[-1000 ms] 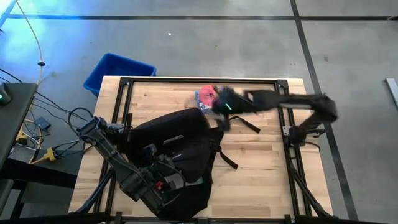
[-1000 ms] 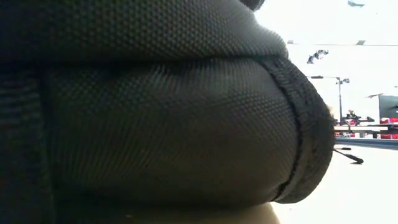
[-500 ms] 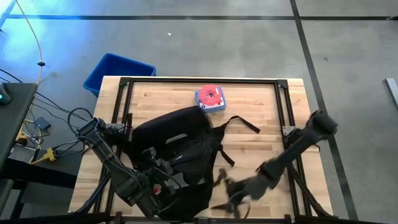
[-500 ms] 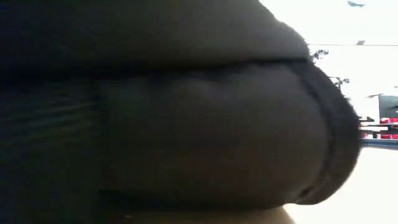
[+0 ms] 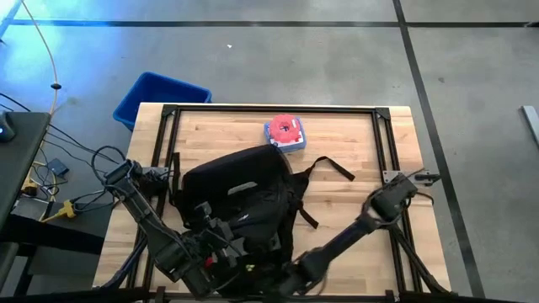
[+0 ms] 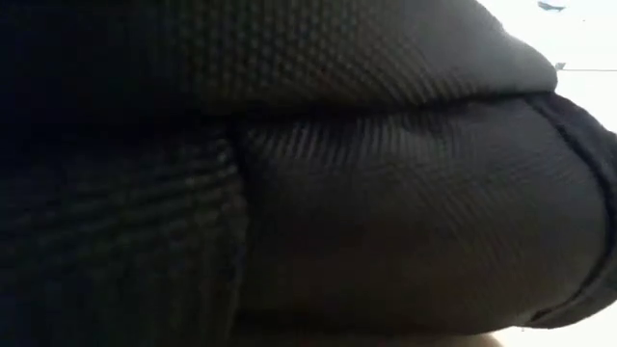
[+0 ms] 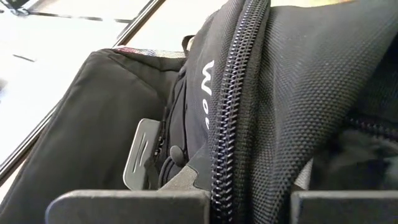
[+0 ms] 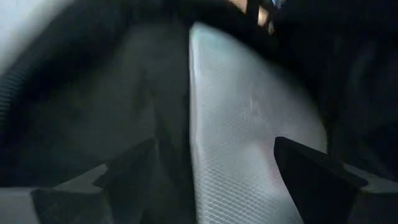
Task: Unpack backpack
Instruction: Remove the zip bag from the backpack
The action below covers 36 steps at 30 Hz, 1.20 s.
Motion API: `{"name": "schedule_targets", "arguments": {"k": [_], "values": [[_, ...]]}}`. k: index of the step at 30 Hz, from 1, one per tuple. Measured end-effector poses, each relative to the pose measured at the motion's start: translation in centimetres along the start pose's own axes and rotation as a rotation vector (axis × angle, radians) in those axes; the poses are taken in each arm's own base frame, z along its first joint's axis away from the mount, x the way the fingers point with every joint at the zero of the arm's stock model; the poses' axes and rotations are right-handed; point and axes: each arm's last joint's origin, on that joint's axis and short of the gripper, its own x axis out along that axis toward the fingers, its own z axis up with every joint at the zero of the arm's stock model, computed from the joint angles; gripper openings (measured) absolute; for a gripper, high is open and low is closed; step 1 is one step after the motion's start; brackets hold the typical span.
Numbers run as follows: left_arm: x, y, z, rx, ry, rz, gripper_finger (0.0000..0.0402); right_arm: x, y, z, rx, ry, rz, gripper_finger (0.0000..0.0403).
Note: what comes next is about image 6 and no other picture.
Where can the black fabric backpack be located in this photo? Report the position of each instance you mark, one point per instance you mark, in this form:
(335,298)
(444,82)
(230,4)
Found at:
(337,193)

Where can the dark ceiling fixture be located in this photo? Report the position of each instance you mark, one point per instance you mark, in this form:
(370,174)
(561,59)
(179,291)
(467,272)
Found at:
(551,6)

